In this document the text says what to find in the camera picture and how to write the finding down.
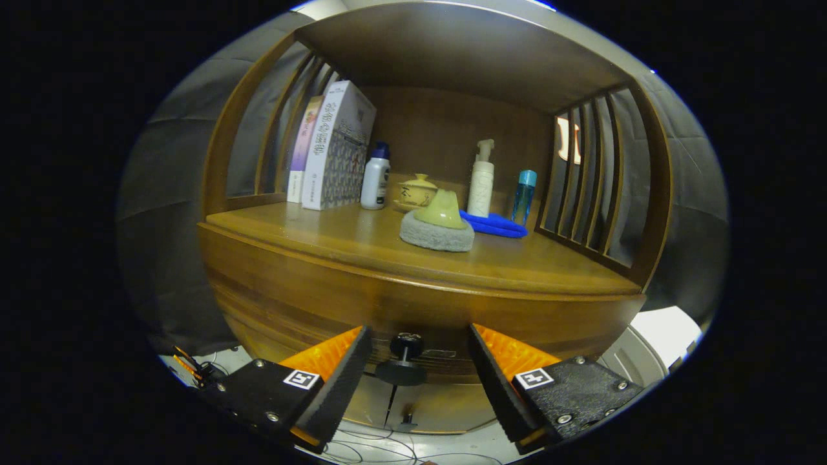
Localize yellow lidded tea cup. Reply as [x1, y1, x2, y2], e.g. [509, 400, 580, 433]
[393, 173, 439, 214]

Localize white bottle with blue cap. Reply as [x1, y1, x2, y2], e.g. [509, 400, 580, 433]
[360, 141, 392, 211]

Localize brown wooden countertop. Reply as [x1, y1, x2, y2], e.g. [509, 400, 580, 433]
[205, 194, 640, 296]

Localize white drawer unit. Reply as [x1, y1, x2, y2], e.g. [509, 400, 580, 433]
[598, 305, 703, 387]

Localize clear blue bottle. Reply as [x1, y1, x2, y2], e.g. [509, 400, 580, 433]
[510, 170, 538, 227]

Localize wooden cabinet door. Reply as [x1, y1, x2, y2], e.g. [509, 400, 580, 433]
[342, 375, 396, 430]
[388, 381, 498, 435]

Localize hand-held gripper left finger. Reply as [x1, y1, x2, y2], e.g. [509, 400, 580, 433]
[204, 325, 374, 454]

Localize black floor cables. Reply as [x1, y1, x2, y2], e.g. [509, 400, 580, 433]
[323, 426, 505, 465]

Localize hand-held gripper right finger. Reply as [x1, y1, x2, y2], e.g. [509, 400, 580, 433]
[468, 323, 645, 454]

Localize white pump bottle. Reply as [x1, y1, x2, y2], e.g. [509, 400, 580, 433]
[466, 139, 496, 218]

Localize thick white book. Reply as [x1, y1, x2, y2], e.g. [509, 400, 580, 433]
[301, 80, 377, 211]

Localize brown wooden drawer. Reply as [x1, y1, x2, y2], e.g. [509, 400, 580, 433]
[197, 223, 647, 382]

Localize black drawer knob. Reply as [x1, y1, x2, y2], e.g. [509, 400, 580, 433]
[375, 333, 427, 387]

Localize blue folded cloth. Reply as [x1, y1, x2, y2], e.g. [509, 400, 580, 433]
[459, 210, 529, 239]

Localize orange and black device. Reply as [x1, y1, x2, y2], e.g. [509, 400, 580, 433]
[171, 346, 224, 388]

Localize yellow scrubber with grey sponge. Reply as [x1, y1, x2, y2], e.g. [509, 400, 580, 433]
[399, 189, 476, 253]

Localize thin purple book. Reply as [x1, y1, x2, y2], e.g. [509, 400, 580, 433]
[287, 96, 325, 204]

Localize brown wooden cabinet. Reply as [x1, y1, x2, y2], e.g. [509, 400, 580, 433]
[197, 0, 674, 435]

